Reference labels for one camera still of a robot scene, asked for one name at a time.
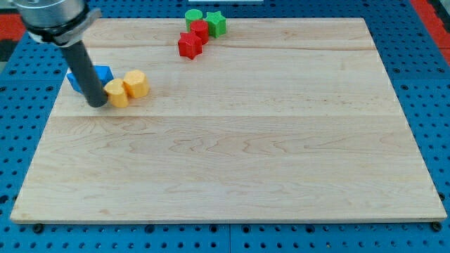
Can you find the red cylinder block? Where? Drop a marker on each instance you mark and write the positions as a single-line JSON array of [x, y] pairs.
[[201, 29]]

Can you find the yellow hexagon block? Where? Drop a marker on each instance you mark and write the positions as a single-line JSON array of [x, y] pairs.
[[136, 84]]

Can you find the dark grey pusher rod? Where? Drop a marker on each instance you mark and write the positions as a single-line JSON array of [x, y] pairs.
[[84, 72]]

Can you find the red star block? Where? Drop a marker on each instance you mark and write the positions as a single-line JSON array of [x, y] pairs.
[[190, 45]]

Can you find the green star block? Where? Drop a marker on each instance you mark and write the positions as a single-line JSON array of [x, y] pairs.
[[216, 23]]

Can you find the yellow heart block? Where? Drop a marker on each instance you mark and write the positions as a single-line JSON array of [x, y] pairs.
[[117, 94]]

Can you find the green cylinder block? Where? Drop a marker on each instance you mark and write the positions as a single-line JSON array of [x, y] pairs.
[[192, 15]]

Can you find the blue block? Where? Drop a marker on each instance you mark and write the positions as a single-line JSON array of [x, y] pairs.
[[104, 73]]

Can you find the wooden board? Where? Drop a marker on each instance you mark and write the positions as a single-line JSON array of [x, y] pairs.
[[290, 120]]

